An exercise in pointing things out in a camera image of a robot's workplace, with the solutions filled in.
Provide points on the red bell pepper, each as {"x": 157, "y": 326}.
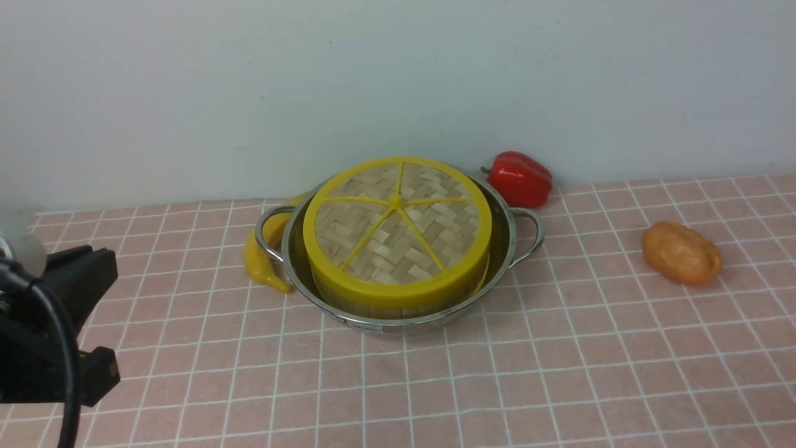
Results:
{"x": 519, "y": 179}

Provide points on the woven bamboo steamer lid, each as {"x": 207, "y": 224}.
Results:
{"x": 398, "y": 230}

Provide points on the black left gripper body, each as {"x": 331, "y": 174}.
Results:
{"x": 32, "y": 369}

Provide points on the yellow banana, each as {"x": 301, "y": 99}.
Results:
{"x": 270, "y": 229}

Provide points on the yellow rimmed bamboo steamer basket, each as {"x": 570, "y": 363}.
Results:
{"x": 398, "y": 298}

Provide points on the brown potato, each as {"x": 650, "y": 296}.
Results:
{"x": 681, "y": 254}

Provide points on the stainless steel pot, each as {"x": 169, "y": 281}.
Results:
{"x": 295, "y": 261}

